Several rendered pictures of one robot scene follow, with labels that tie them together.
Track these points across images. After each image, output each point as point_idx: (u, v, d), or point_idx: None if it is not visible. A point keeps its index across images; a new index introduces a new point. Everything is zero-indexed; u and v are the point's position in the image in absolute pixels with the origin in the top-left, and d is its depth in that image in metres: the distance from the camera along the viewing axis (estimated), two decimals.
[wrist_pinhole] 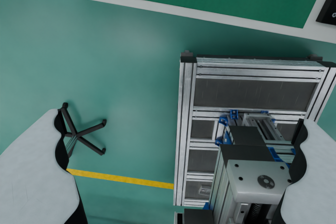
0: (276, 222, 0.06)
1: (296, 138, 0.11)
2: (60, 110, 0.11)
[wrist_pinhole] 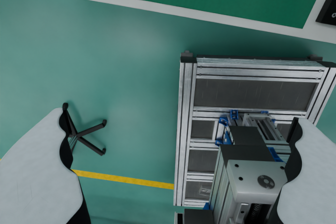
0: (272, 221, 0.06)
1: (291, 136, 0.11)
2: (65, 109, 0.11)
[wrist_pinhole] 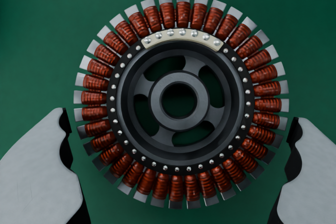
0: (272, 221, 0.06)
1: (291, 136, 0.11)
2: (65, 109, 0.11)
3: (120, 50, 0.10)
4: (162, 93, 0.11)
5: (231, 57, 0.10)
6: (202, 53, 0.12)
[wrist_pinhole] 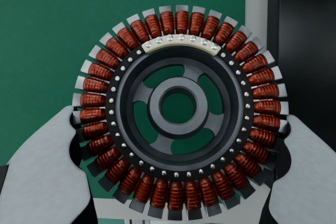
0: (265, 218, 0.06)
1: (280, 133, 0.11)
2: (76, 107, 0.11)
3: (121, 53, 0.11)
4: (161, 97, 0.11)
5: (229, 61, 0.11)
6: (201, 61, 0.12)
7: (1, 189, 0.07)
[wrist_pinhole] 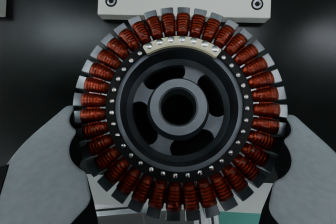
0: (265, 218, 0.06)
1: None
2: (76, 107, 0.11)
3: (122, 54, 0.11)
4: (161, 98, 0.11)
5: (229, 63, 0.11)
6: (201, 63, 0.12)
7: (1, 189, 0.07)
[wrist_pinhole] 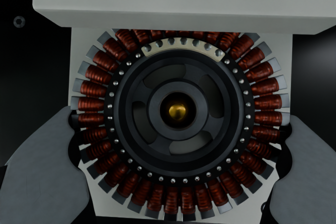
0: (265, 219, 0.06)
1: None
2: None
3: (120, 57, 0.10)
4: (161, 101, 0.11)
5: (233, 68, 0.10)
6: (203, 62, 0.12)
7: (0, 190, 0.07)
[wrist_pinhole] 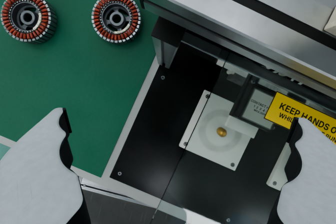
0: (272, 221, 0.06)
1: (291, 136, 0.11)
2: (65, 109, 0.11)
3: None
4: None
5: None
6: None
7: None
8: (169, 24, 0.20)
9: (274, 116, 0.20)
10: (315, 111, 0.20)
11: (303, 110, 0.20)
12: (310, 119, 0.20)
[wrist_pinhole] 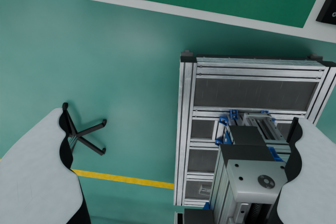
0: (272, 221, 0.06)
1: (291, 136, 0.11)
2: (65, 109, 0.11)
3: None
4: None
5: None
6: None
7: None
8: None
9: None
10: None
11: None
12: None
